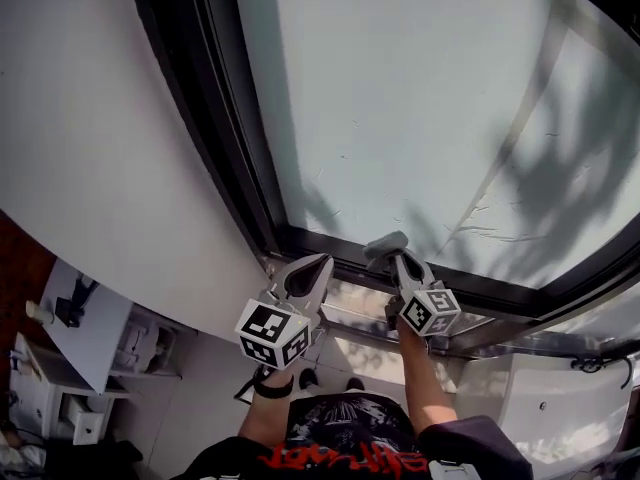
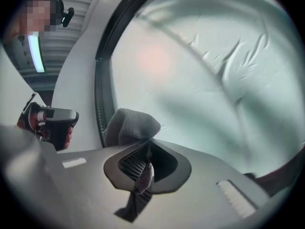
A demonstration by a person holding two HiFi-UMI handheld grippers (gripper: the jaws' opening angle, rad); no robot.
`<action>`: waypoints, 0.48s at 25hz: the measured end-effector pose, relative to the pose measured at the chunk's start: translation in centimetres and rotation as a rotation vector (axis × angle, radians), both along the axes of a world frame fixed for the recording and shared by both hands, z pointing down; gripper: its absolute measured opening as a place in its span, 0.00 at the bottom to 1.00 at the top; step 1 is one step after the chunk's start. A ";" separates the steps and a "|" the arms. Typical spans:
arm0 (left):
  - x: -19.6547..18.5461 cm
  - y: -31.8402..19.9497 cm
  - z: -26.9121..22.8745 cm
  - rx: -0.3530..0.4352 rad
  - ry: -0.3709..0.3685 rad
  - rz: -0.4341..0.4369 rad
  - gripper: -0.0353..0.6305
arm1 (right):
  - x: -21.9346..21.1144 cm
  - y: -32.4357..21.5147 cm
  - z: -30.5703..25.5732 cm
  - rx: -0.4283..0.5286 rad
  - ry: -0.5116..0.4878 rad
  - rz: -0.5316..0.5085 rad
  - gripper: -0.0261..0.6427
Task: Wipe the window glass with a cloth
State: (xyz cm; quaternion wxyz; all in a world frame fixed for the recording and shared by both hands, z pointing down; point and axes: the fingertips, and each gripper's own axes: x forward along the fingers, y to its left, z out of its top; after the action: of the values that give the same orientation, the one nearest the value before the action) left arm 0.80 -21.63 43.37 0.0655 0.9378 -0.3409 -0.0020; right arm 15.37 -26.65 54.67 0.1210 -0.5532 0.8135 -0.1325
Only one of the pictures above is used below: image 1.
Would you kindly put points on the black wrought iron hook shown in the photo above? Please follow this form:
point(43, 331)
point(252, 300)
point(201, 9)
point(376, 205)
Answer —
point(587, 365)

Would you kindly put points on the person's left forearm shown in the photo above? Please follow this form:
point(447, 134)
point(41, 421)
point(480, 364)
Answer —
point(265, 413)

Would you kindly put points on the small black box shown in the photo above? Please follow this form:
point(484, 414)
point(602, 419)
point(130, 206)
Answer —
point(65, 308)

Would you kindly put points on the black window frame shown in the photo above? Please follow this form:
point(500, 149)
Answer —
point(210, 93)

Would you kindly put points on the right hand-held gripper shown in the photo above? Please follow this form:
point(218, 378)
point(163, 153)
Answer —
point(430, 310)

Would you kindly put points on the person's black shoe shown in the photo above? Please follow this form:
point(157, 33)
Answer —
point(308, 379)
point(355, 384)

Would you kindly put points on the black bag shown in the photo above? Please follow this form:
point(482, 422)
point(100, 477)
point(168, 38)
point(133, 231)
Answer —
point(90, 460)

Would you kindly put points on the white table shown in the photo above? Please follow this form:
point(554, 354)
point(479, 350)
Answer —
point(95, 348)

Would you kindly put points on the white folded plastic rack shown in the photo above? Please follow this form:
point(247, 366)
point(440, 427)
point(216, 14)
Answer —
point(140, 345)

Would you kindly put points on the white waist box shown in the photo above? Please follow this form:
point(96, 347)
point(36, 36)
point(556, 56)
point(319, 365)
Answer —
point(452, 472)

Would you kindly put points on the white cylindrical bottle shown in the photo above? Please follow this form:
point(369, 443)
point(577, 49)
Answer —
point(39, 312)

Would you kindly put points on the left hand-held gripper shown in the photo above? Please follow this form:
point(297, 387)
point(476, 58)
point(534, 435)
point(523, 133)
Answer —
point(275, 333)

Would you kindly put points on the person's left black shoe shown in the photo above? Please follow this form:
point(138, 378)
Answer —
point(308, 379)

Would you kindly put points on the black printed shirt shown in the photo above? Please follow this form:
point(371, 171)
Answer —
point(350, 428)

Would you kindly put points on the black oval-headed stand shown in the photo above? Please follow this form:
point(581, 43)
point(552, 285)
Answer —
point(80, 293)

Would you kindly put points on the grey cloth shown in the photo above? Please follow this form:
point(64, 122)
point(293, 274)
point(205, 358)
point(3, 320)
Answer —
point(385, 245)

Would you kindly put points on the black wristband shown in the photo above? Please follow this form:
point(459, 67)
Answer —
point(272, 392)

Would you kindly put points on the person's right forearm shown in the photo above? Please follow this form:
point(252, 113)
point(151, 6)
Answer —
point(422, 388)

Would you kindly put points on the white drawer cabinet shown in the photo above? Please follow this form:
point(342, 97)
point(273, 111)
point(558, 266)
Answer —
point(35, 393)

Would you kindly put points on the person's right black shoe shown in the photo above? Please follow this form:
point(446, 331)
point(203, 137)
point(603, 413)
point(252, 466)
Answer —
point(355, 384)

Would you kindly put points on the frosted window glass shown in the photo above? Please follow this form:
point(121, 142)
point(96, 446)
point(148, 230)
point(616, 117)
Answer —
point(400, 93)

